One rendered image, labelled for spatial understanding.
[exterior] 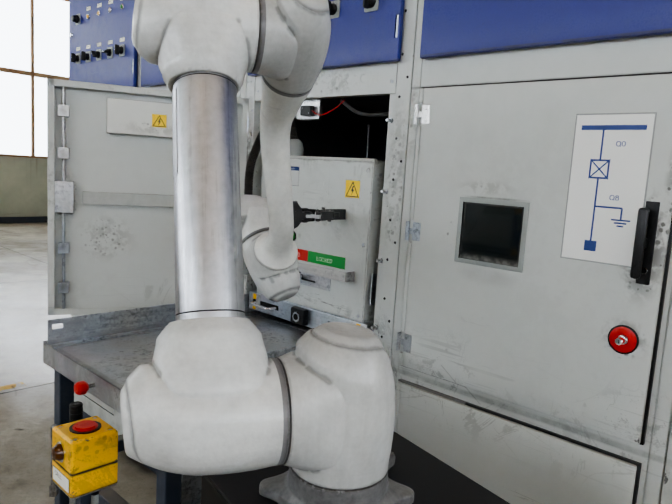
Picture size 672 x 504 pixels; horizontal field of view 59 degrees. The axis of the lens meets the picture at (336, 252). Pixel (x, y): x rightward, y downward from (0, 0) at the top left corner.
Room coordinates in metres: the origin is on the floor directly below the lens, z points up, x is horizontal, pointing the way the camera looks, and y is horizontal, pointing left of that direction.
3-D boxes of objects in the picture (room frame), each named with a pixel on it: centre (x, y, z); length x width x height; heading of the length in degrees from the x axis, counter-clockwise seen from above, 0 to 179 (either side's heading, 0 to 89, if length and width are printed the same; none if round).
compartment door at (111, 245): (2.00, 0.62, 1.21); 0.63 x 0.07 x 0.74; 110
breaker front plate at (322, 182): (1.84, 0.09, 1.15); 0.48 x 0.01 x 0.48; 47
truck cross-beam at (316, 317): (1.85, 0.08, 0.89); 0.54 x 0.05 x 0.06; 47
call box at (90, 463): (0.95, 0.40, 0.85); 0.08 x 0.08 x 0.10; 47
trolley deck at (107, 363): (1.59, 0.32, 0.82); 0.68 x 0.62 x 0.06; 137
